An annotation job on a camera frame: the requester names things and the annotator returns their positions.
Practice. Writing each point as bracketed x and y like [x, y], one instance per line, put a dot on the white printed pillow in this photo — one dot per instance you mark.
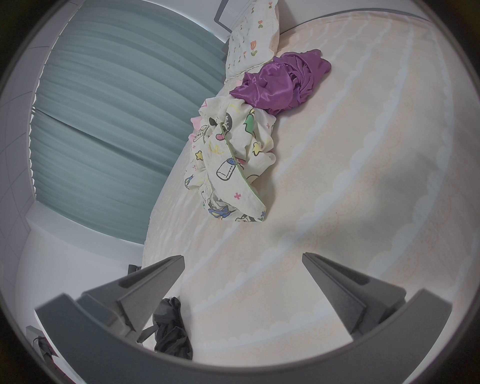
[255, 41]

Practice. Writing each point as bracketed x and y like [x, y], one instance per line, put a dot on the bed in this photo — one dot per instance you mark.
[356, 168]

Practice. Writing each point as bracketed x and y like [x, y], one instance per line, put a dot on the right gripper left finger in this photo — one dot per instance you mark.
[146, 296]

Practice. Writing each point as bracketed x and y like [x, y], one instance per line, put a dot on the black T-shirt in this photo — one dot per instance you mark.
[172, 337]

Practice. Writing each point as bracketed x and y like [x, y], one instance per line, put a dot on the purple garment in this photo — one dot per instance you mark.
[277, 86]

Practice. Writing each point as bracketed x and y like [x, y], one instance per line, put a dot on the pink garment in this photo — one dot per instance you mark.
[195, 127]

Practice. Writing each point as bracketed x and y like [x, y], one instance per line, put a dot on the black chest of drawers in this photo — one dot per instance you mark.
[133, 269]

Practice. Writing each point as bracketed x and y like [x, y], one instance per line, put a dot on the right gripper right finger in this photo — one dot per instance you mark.
[360, 296]

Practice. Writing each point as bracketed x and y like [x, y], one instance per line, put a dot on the white printed garment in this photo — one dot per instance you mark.
[232, 168]

